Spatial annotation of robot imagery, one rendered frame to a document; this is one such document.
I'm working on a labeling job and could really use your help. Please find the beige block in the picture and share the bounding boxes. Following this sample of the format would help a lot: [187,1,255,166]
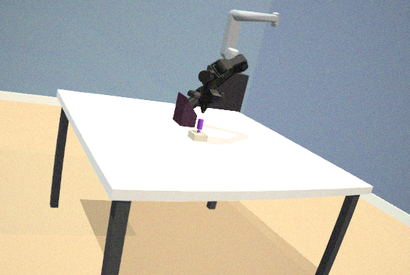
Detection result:
[187,130,208,142]

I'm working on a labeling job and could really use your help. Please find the purple marker cap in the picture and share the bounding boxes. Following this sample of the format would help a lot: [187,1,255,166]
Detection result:
[196,119,204,130]

